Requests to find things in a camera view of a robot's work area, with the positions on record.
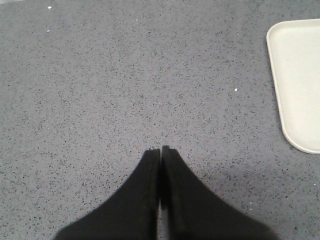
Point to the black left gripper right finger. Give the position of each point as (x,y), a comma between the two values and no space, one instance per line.
(194,212)

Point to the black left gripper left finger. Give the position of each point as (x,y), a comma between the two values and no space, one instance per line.
(131,213)

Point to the cream rectangular plastic tray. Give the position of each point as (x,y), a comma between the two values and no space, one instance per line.
(294,55)

